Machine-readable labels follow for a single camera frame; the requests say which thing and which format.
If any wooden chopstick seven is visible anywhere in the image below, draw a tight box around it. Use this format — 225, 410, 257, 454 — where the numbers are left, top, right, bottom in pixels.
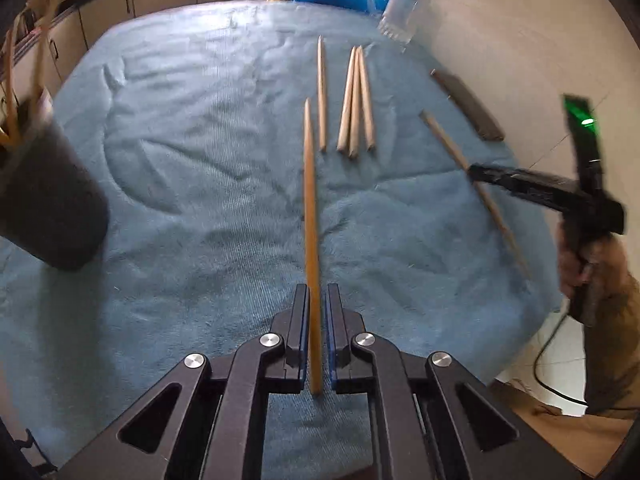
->
419, 110, 530, 280

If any wooden chopstick four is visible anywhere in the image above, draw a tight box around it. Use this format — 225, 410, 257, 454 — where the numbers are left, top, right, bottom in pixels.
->
348, 47, 360, 159

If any wooden chopstick three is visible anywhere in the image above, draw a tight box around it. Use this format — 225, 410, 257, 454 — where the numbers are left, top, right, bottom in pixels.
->
336, 47, 356, 153

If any wooden chopstick eight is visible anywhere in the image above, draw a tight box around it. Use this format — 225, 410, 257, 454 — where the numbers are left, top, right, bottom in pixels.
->
303, 98, 322, 396

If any wooden chopstick five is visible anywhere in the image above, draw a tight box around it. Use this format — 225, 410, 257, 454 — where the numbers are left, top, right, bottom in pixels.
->
358, 47, 375, 151

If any wooden chopstick two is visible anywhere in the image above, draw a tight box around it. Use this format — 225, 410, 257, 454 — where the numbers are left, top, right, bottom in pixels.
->
317, 36, 328, 153

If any person right hand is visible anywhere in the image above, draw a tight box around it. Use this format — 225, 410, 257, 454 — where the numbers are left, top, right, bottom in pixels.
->
556, 224, 631, 299

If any black smartphone in case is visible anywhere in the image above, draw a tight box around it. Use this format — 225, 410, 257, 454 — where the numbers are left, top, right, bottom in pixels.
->
431, 70, 504, 142

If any dark chopstick holder cup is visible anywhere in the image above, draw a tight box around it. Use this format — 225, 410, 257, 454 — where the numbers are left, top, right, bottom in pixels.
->
1, 91, 110, 271

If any clear glass mug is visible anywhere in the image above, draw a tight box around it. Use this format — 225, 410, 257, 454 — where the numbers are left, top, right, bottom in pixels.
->
367, 0, 419, 44

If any blue towel table cloth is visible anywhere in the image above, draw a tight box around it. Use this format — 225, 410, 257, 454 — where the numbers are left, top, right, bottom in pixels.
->
1, 1, 561, 465

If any black power plug cable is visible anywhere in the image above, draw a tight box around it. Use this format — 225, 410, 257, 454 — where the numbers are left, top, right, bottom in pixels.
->
531, 309, 589, 409

